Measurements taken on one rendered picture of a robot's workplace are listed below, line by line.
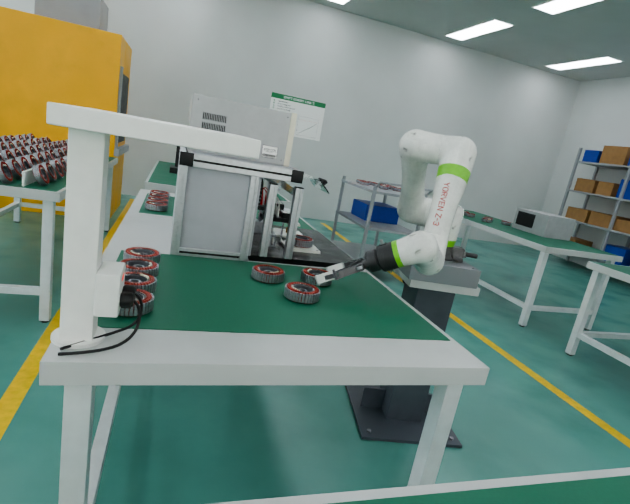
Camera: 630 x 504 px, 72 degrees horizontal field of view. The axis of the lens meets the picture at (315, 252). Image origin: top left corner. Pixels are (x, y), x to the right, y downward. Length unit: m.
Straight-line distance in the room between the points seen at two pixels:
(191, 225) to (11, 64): 4.09
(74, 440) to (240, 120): 1.17
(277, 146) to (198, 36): 5.55
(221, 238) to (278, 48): 5.89
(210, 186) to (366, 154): 6.27
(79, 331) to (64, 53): 4.58
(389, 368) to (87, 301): 0.67
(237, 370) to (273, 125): 1.06
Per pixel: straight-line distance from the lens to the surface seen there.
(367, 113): 7.73
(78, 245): 0.94
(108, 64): 5.34
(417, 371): 1.12
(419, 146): 1.71
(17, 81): 5.49
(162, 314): 1.15
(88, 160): 0.90
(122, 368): 0.95
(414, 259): 1.43
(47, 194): 2.63
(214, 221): 1.63
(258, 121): 1.74
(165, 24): 7.23
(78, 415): 1.05
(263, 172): 1.61
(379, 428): 2.20
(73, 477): 1.15
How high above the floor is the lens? 1.21
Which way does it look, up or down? 13 degrees down
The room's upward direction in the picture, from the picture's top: 11 degrees clockwise
